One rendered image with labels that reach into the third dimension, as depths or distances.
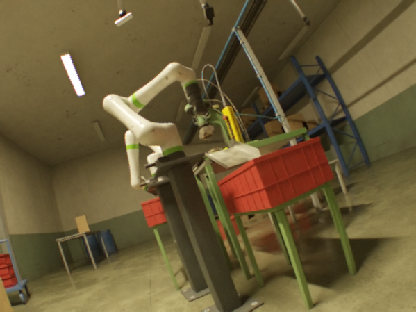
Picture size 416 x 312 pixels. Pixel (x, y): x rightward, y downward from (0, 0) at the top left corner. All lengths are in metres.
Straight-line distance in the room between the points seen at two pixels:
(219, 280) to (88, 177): 9.52
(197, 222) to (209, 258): 0.21
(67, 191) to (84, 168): 1.27
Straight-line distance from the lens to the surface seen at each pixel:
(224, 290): 1.38
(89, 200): 10.37
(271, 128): 8.28
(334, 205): 1.24
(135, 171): 2.14
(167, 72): 1.43
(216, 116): 2.07
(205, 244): 1.30
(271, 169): 1.02
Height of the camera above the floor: 0.65
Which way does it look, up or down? 11 degrees up
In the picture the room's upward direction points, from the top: 20 degrees counter-clockwise
